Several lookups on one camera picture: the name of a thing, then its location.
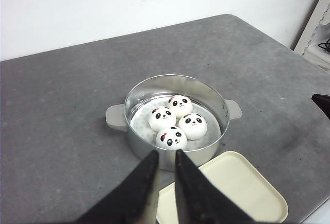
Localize stainless steel steamer pot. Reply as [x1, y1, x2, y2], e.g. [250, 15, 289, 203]
[106, 74, 242, 171]

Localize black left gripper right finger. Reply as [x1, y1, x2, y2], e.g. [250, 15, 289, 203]
[175, 149, 254, 223]

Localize panda bun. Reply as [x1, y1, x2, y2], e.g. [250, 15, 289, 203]
[148, 106, 176, 132]
[178, 112, 207, 140]
[155, 126, 187, 150]
[167, 95, 193, 118]

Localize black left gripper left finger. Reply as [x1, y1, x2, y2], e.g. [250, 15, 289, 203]
[76, 150, 159, 223]

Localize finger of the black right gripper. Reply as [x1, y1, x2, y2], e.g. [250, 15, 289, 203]
[311, 93, 330, 119]

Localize black background cable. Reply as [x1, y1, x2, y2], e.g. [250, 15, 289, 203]
[318, 37, 330, 50]

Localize beige plastic tray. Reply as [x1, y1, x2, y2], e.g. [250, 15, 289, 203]
[156, 151, 288, 223]

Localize white shelf unit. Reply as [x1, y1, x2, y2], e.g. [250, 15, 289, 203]
[294, 0, 329, 73]

